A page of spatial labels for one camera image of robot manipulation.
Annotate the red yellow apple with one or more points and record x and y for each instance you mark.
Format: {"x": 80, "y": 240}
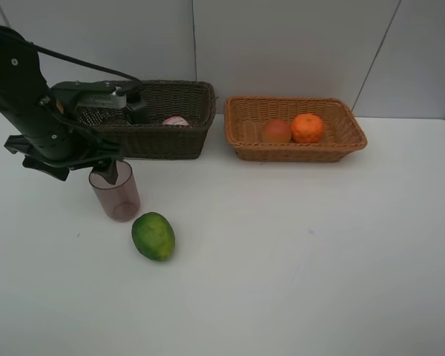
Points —
{"x": 276, "y": 131}

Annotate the black pump bottle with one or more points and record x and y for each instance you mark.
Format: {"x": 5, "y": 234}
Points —
{"x": 136, "y": 110}

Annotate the orange mandarin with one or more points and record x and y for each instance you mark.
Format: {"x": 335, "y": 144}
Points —
{"x": 307, "y": 128}

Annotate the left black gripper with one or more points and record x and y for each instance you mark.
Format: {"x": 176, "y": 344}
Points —
{"x": 56, "y": 148}

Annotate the dark brown wicker basket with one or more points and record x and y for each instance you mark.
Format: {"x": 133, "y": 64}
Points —
{"x": 194, "y": 101}

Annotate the translucent pink plastic cup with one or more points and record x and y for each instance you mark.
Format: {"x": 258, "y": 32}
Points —
{"x": 120, "y": 201}

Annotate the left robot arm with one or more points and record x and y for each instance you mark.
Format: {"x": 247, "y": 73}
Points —
{"x": 24, "y": 92}

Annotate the green mango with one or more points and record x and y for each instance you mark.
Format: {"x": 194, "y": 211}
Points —
{"x": 153, "y": 236}

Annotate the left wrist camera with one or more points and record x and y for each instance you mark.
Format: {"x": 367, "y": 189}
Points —
{"x": 91, "y": 101}

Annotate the orange wicker basket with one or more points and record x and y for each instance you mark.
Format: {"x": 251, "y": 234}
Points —
{"x": 245, "y": 117}

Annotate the pink spray bottle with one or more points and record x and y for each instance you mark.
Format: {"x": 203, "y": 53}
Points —
{"x": 176, "y": 121}

